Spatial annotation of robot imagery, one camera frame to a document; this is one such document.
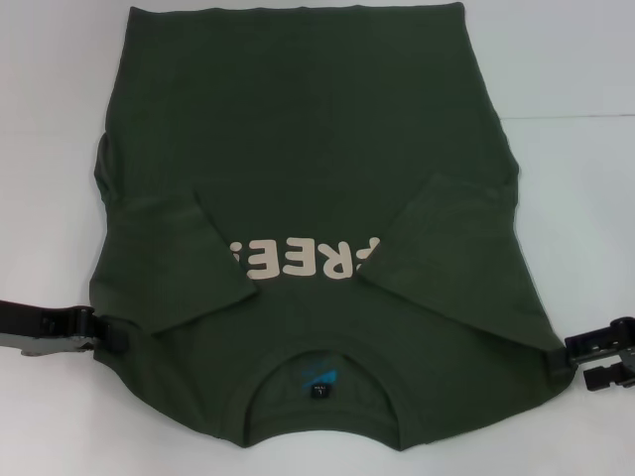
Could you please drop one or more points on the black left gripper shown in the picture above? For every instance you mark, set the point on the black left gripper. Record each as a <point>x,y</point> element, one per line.
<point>39,327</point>

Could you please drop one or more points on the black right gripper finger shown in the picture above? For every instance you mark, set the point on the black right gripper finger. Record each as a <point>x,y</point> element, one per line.
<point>605,379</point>
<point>593,347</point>

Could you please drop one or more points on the dark green FREE t-shirt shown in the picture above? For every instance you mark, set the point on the dark green FREE t-shirt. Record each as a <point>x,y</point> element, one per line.
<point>307,149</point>

